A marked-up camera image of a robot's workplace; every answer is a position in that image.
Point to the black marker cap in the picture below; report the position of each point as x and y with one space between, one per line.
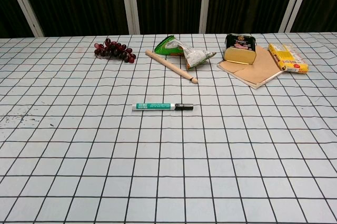
184 107

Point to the green and white marker body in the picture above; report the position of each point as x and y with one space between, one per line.
152 107

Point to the light wooden stick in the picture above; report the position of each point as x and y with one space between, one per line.
171 66

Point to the green and white snack bag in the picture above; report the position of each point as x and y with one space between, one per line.
194 56

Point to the white black grid tablecloth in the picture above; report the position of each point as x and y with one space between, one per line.
168 160

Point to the dark red grape bunch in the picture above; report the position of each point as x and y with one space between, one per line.
116 50

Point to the black and gold meat can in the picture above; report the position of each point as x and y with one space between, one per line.
239 56

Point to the yellow biscuit package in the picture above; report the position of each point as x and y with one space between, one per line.
288 59

